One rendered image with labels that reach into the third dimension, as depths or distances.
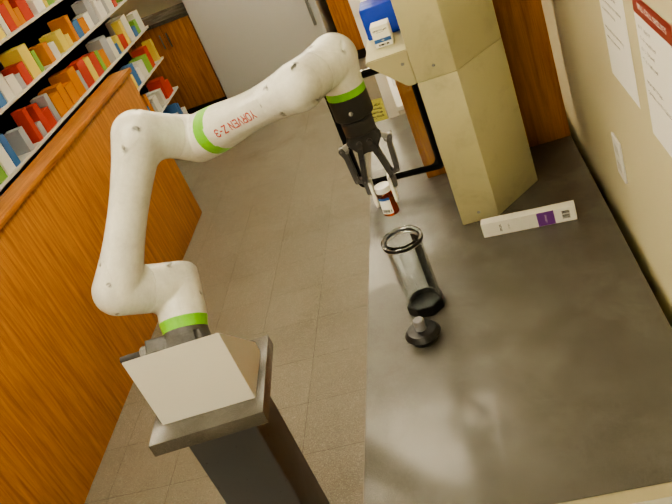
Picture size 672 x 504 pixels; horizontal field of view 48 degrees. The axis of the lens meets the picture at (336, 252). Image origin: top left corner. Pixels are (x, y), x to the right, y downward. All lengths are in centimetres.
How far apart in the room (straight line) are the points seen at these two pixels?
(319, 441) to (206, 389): 128
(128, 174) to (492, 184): 103
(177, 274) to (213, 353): 25
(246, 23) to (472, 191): 517
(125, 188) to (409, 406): 84
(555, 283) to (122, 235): 108
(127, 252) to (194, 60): 572
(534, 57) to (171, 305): 135
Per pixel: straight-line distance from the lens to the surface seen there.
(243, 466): 216
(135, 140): 183
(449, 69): 209
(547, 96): 256
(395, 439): 170
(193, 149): 189
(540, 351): 178
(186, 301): 200
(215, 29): 728
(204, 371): 194
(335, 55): 164
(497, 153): 225
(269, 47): 724
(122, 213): 189
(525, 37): 248
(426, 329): 188
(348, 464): 305
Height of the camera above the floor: 212
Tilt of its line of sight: 29 degrees down
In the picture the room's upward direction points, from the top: 24 degrees counter-clockwise
